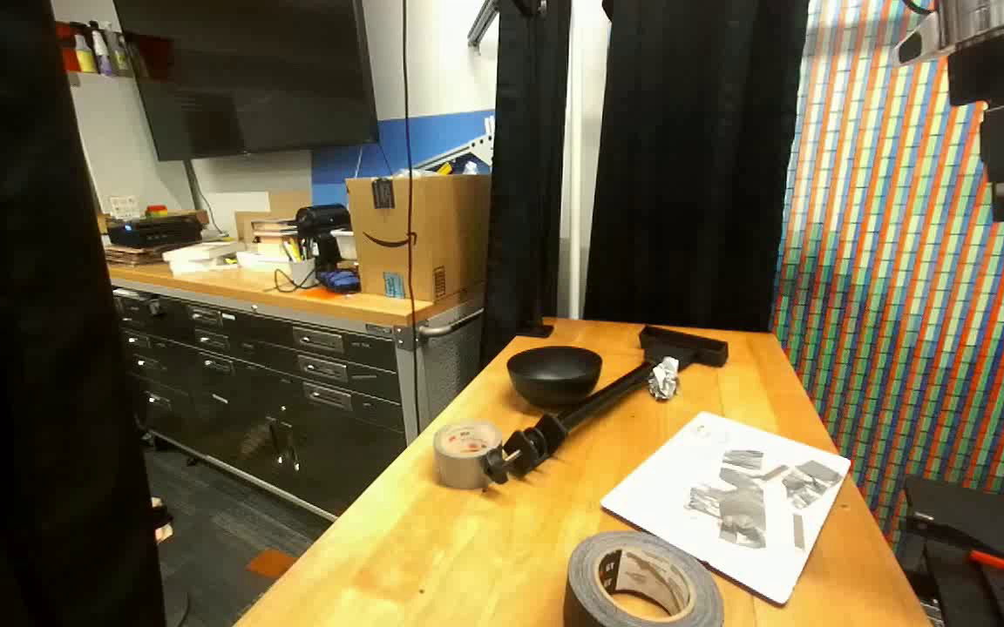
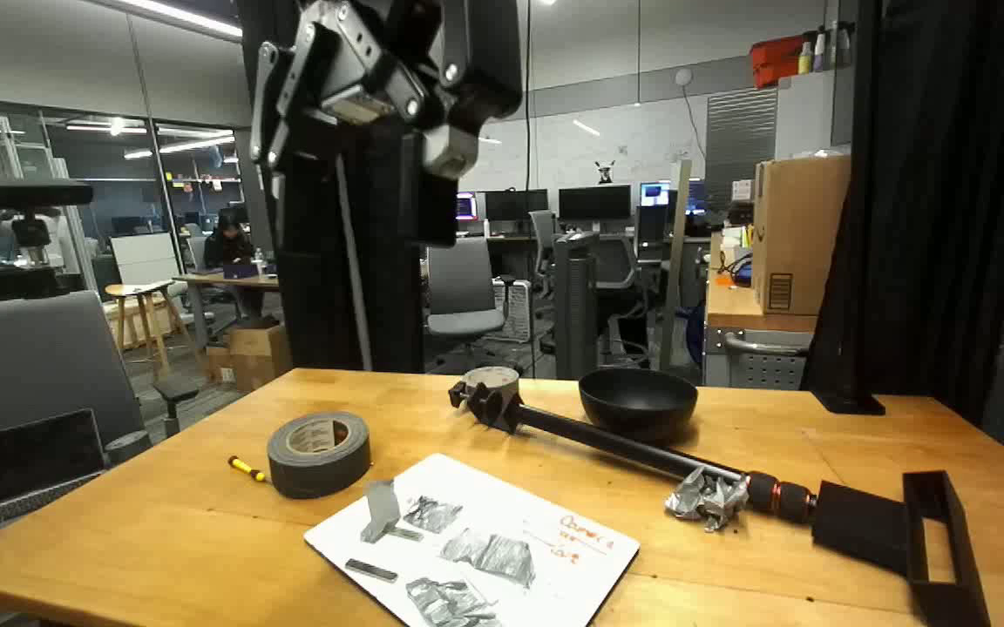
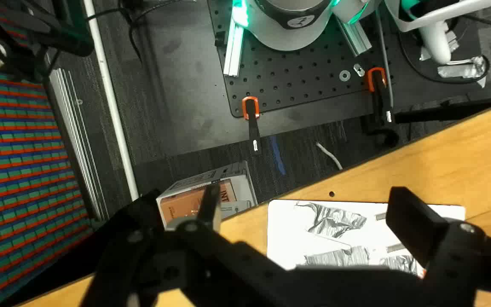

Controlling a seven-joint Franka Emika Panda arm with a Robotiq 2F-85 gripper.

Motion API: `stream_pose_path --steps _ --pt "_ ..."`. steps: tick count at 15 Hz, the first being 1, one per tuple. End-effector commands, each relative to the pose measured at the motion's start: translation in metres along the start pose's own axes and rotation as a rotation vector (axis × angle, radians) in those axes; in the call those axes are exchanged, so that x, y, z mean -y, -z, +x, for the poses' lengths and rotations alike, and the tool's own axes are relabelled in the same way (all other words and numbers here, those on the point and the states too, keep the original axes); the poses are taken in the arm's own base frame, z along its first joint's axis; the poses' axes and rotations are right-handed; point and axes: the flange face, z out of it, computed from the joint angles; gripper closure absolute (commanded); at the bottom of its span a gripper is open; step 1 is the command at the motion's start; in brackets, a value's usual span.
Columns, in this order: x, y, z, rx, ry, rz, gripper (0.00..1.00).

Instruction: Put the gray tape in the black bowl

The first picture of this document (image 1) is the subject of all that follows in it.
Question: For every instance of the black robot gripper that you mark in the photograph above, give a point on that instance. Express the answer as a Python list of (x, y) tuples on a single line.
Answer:
[(972, 40)]

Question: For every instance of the large gray tape roll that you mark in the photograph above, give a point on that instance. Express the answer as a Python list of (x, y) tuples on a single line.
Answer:
[(634, 580)]

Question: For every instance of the black bowl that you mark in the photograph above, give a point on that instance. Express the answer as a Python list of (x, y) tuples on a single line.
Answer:
[(555, 376)]

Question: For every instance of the small beige tape roll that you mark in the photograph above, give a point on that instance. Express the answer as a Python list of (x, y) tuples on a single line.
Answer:
[(460, 453)]

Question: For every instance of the black curtain right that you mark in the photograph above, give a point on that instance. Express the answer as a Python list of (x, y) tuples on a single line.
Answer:
[(695, 143)]

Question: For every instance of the black curtain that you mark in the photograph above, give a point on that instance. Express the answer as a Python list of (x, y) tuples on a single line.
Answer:
[(523, 169), (695, 143)]

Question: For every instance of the black curtain middle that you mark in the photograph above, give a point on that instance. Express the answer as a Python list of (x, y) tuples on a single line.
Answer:
[(523, 169)]

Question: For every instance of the white instruction sheet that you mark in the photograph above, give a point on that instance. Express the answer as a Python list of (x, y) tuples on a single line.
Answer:
[(741, 498)]

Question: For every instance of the cardboard shipping box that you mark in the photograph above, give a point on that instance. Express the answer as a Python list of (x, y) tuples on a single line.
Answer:
[(419, 237)]

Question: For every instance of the black device on counter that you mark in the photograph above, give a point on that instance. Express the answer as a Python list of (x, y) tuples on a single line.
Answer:
[(319, 223)]

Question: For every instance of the black tool cabinet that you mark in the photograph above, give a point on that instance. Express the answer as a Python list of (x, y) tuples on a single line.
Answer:
[(304, 407)]

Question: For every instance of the white tray on counter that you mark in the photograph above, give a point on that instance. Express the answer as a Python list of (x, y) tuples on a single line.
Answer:
[(197, 260)]

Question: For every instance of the black curtain left foreground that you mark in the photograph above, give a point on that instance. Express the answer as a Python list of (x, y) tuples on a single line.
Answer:
[(75, 507)]

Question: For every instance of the orange handled tool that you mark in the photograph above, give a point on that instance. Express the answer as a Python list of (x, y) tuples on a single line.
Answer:
[(975, 547)]

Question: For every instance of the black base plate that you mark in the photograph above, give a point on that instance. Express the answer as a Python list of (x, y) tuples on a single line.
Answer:
[(955, 550)]

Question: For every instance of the black wall monitor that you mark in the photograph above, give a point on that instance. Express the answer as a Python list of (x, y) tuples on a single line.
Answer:
[(226, 79)]

